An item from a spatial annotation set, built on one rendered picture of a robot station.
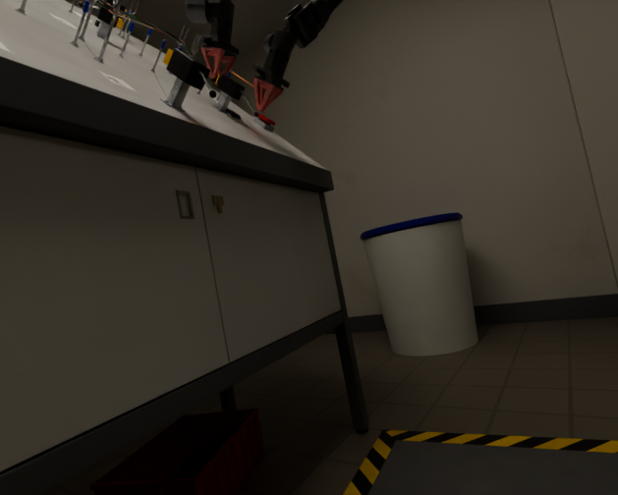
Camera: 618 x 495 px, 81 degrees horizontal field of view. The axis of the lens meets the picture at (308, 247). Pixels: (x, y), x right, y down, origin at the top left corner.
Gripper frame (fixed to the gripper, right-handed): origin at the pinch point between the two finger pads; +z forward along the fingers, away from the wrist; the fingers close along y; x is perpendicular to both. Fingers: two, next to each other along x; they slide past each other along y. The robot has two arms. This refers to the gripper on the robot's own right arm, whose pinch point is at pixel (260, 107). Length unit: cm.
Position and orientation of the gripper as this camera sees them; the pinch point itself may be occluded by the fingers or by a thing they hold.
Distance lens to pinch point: 108.3
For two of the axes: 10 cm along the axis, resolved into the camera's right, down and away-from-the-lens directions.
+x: 8.3, 4.6, -3.1
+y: -4.0, 1.1, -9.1
